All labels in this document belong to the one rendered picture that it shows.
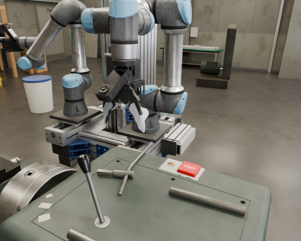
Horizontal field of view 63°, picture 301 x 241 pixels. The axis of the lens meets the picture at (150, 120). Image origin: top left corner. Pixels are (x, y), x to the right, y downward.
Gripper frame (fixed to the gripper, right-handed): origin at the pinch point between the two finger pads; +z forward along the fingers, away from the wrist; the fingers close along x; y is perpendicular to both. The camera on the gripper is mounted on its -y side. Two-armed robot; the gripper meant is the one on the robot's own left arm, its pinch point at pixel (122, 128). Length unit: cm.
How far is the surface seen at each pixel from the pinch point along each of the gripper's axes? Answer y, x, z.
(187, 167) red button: 10.6, -17.6, 13.7
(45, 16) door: 694, 870, -41
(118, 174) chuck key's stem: -4.2, -1.2, 13.5
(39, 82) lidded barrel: 238, 355, 77
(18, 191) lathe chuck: -20.3, 25.3, 19.5
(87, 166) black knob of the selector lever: -18.2, -2.5, 2.5
